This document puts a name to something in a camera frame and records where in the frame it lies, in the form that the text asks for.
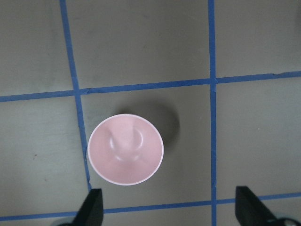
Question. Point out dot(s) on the small pink bowl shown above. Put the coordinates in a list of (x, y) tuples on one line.
[(125, 149)]

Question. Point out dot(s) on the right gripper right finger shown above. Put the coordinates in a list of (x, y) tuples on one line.
[(250, 211)]

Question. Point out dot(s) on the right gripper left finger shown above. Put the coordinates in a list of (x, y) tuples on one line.
[(91, 211)]

